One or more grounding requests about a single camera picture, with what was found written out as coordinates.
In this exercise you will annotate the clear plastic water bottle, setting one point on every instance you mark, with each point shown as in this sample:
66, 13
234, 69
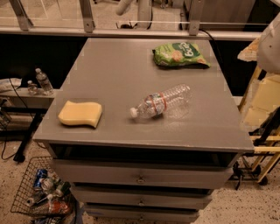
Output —
172, 102

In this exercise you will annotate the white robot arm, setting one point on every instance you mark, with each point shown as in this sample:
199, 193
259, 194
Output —
265, 50

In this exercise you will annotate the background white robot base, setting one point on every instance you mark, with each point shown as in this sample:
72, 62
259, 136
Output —
143, 12

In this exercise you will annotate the upright background water bottle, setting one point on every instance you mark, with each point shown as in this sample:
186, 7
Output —
44, 82

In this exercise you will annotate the small background water bottle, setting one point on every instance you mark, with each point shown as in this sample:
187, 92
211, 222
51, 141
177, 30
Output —
32, 88

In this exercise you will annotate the grey drawer cabinet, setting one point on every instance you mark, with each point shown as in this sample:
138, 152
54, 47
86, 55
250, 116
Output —
159, 169

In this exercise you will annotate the yellow sponge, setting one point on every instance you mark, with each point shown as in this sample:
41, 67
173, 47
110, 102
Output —
80, 113

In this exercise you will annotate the green chip bag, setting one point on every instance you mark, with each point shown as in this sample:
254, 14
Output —
180, 54

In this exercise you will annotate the blue soda can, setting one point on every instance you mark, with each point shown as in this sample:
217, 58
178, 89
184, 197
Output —
40, 174

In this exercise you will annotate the grey side table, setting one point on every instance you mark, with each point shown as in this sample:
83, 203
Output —
33, 105

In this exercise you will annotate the red soda can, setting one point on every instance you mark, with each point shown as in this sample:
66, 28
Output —
59, 207

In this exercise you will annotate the metal railing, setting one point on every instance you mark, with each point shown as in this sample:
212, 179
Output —
219, 19

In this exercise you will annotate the wire basket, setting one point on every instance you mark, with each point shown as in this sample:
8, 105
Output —
34, 202

